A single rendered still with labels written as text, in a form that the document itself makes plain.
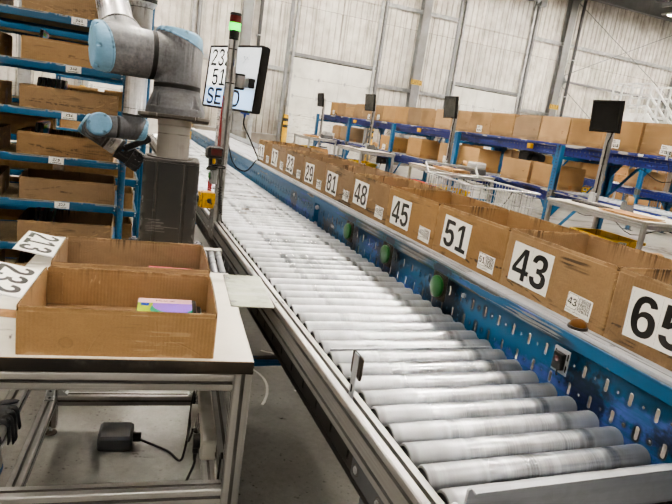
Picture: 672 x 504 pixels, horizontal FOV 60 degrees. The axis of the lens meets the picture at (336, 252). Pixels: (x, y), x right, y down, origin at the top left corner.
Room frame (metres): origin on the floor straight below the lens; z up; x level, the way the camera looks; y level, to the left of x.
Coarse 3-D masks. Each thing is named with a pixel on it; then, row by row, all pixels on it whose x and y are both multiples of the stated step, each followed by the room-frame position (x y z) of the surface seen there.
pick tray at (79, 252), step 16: (64, 240) 1.55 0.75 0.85; (80, 240) 1.61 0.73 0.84; (96, 240) 1.63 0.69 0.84; (112, 240) 1.64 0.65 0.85; (128, 240) 1.66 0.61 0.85; (64, 256) 1.55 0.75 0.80; (80, 256) 1.61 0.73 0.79; (96, 256) 1.63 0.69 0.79; (112, 256) 1.64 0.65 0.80; (128, 256) 1.66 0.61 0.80; (144, 256) 1.67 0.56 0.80; (160, 256) 1.68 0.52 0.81; (176, 256) 1.70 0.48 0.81; (192, 256) 1.71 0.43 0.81; (160, 272) 1.42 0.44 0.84; (176, 272) 1.43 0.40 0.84; (192, 272) 1.45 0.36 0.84; (208, 272) 1.46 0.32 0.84
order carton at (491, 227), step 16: (448, 208) 1.93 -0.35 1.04; (464, 208) 2.02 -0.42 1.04; (480, 208) 2.04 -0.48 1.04; (496, 208) 2.07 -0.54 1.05; (480, 224) 1.75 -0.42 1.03; (496, 224) 1.68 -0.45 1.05; (512, 224) 2.06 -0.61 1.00; (528, 224) 1.98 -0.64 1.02; (544, 224) 1.91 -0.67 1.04; (480, 240) 1.74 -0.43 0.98; (496, 240) 1.67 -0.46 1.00; (448, 256) 1.88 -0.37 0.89; (496, 256) 1.66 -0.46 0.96; (480, 272) 1.71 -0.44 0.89; (496, 272) 1.64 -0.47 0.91
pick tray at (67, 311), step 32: (32, 288) 1.16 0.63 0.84; (64, 288) 1.31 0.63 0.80; (96, 288) 1.33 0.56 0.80; (128, 288) 1.36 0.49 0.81; (160, 288) 1.38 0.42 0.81; (192, 288) 1.40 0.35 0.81; (32, 320) 1.04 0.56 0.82; (64, 320) 1.06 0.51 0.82; (96, 320) 1.08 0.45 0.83; (128, 320) 1.09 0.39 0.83; (160, 320) 1.11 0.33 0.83; (192, 320) 1.13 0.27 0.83; (32, 352) 1.05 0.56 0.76; (64, 352) 1.06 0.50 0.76; (96, 352) 1.08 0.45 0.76; (128, 352) 1.10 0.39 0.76; (160, 352) 1.11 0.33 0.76; (192, 352) 1.13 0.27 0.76
